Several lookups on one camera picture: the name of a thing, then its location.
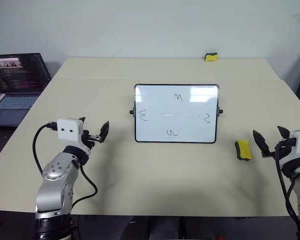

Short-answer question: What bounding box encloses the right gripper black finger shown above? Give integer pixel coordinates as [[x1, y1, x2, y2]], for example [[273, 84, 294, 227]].
[[252, 129, 271, 154], [276, 125, 291, 139]]

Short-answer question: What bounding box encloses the small black-framed whiteboard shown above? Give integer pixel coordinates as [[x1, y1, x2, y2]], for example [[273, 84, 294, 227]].
[[128, 83, 224, 144]]

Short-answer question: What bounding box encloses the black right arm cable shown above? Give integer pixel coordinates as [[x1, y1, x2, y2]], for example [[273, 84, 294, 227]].
[[274, 144, 300, 235]]

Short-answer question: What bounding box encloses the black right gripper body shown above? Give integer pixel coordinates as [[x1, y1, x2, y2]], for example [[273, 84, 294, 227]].
[[262, 137, 297, 159]]

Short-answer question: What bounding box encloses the open dark laptop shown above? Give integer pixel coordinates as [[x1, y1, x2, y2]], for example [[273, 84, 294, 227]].
[[0, 52, 53, 130]]

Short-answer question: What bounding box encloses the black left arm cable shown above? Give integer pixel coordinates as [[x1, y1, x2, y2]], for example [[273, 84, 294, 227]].
[[32, 121, 99, 208]]

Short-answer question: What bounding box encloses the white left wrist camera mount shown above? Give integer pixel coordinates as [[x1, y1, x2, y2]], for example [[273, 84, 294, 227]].
[[56, 117, 86, 151]]

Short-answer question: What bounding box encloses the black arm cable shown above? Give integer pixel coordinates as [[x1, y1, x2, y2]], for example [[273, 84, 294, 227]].
[[274, 144, 300, 235], [32, 121, 99, 208]]

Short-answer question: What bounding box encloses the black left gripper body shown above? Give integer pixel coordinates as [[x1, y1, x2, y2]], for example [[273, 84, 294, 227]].
[[81, 129, 102, 152]]

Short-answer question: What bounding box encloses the yellow and black eraser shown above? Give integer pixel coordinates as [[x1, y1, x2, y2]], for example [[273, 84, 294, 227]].
[[203, 51, 220, 63], [234, 139, 254, 161]]

